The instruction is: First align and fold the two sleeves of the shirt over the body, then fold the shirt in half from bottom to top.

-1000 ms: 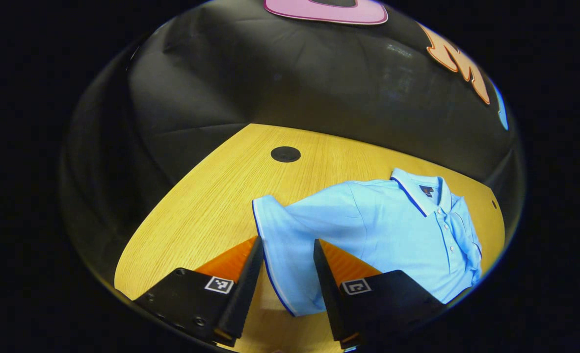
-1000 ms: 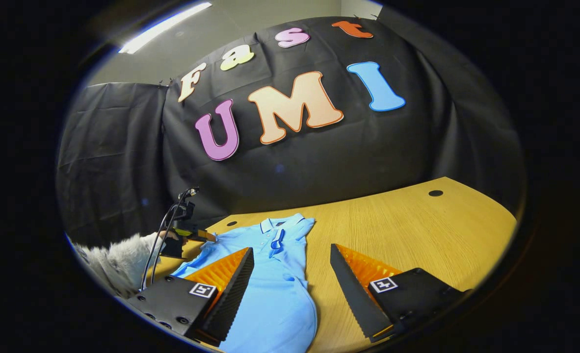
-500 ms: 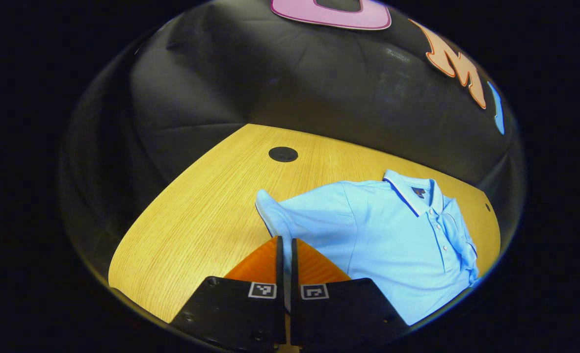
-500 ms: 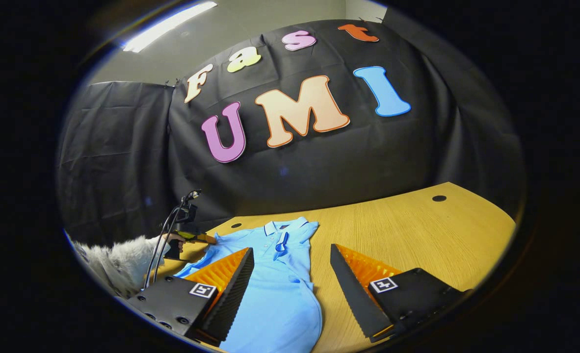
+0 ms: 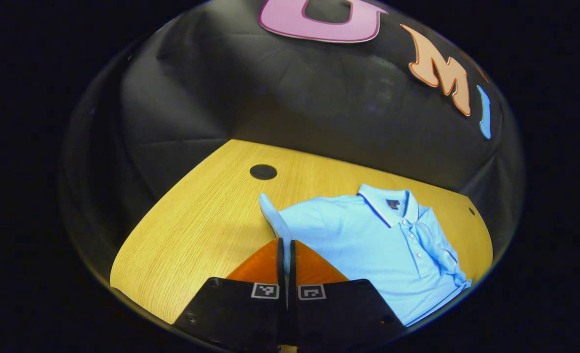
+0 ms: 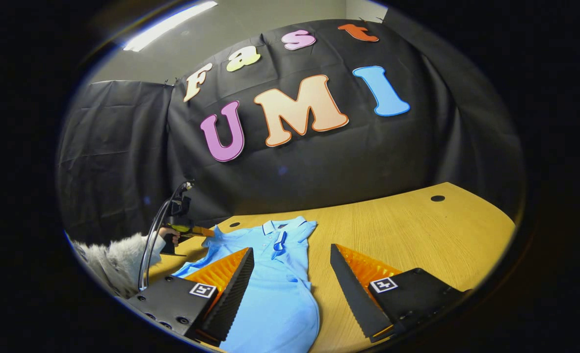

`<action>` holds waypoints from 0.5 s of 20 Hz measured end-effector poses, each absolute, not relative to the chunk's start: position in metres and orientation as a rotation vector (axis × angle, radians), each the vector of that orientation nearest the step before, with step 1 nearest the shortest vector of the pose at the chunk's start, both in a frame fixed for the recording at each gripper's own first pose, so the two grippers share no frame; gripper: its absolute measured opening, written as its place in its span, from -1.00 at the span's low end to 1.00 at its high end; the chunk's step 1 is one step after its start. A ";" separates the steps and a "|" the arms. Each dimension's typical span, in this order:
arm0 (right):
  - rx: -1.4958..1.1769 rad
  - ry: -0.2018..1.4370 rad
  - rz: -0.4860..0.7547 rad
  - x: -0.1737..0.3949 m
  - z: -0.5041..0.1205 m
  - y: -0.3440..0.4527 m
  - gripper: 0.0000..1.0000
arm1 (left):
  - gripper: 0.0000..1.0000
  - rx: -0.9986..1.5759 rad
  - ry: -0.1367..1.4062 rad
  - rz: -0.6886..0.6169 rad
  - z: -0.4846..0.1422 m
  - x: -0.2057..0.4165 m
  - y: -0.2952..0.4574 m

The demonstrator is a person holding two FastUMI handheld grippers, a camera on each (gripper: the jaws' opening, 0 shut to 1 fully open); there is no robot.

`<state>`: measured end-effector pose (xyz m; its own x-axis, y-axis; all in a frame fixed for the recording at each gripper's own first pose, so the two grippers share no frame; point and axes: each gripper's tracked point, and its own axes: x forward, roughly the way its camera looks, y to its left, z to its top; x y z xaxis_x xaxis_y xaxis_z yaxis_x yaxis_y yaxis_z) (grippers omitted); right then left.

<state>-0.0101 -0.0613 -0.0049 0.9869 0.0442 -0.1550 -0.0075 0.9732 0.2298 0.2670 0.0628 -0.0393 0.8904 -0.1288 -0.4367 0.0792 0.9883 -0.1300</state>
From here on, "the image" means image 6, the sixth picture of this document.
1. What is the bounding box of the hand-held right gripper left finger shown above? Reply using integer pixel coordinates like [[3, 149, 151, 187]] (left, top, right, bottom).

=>
[[126, 248, 255, 346]]

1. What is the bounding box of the light blue T-shirt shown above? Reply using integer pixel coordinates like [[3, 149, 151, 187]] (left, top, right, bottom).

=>
[[172, 216, 320, 353]]

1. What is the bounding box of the black backdrop cloth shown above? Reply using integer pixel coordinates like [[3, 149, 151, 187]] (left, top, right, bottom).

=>
[[57, 20, 524, 246]]

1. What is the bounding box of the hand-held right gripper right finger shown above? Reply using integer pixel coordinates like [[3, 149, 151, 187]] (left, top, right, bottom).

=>
[[330, 244, 470, 344]]

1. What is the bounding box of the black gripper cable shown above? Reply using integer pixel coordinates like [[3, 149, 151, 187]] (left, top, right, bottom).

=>
[[138, 181, 192, 292]]

